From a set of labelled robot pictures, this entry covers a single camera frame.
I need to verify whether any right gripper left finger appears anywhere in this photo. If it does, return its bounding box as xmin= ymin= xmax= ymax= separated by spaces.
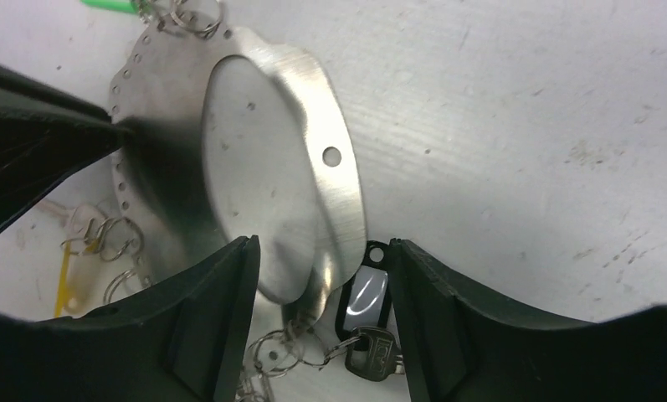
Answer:
xmin=0 ymin=236 xmax=260 ymax=401

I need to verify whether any green tagged key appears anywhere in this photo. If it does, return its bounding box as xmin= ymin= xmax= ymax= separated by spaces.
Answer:
xmin=81 ymin=0 xmax=137 ymax=14

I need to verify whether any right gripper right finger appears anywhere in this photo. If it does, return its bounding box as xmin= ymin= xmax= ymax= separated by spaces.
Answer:
xmin=388 ymin=239 xmax=667 ymax=401

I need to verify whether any metal key ring plate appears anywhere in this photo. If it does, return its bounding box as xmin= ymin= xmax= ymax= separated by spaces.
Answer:
xmin=109 ymin=1 xmax=367 ymax=382

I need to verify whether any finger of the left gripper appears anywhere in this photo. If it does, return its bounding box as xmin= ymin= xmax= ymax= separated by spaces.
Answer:
xmin=0 ymin=65 xmax=131 ymax=234

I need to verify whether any yellow tagged key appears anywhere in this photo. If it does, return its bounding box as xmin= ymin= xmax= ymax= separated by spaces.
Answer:
xmin=37 ymin=198 xmax=106 ymax=317

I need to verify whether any black tagged key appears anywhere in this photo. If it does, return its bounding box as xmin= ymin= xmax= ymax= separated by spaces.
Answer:
xmin=324 ymin=240 xmax=405 ymax=383

